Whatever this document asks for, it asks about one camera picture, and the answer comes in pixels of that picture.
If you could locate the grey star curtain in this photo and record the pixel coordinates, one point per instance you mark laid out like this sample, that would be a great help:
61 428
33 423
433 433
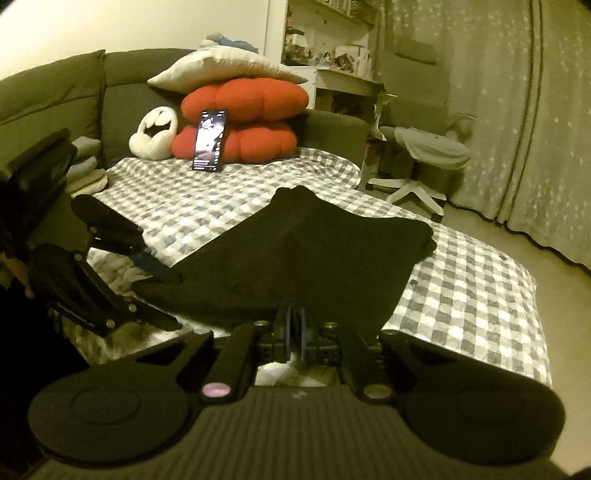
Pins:
522 70

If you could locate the cream white pillow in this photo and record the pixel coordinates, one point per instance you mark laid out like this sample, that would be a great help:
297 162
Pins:
219 64

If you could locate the black smartphone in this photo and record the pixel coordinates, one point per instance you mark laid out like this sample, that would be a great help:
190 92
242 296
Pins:
208 141

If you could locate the orange flower cushion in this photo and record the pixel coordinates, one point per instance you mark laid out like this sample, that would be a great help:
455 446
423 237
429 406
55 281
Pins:
257 114

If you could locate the folded grey clothes stack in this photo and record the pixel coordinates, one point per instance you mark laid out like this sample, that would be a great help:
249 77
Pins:
84 176

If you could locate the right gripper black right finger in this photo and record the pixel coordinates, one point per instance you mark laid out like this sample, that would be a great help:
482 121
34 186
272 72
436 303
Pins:
378 370

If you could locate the grey white office chair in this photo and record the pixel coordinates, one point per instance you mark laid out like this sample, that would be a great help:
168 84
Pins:
412 115

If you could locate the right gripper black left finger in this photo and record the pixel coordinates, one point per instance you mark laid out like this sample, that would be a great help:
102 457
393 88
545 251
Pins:
223 369

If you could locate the grey white checkered quilt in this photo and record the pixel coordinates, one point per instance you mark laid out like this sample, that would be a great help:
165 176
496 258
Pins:
466 296

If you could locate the white desk with shelves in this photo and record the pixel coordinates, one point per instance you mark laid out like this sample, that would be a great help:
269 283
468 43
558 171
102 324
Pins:
331 44

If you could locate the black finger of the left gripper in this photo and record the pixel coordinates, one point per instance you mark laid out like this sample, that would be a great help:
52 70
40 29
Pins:
138 313
112 232

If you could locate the black garment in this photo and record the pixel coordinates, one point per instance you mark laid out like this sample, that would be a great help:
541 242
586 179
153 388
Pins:
303 252

